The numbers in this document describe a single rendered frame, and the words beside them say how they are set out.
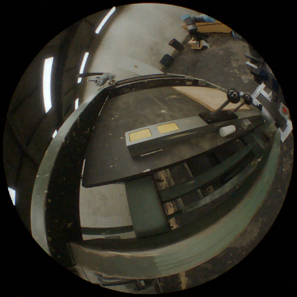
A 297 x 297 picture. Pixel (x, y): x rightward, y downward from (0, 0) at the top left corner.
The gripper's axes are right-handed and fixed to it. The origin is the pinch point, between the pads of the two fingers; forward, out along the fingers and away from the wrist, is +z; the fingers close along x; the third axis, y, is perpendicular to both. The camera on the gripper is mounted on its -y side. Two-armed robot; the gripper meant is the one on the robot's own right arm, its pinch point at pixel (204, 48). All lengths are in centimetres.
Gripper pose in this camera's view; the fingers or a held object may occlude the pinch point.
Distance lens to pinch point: 98.6
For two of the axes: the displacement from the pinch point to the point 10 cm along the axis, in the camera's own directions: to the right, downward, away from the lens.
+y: -8.3, 4.1, 3.8
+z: 5.3, 3.8, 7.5
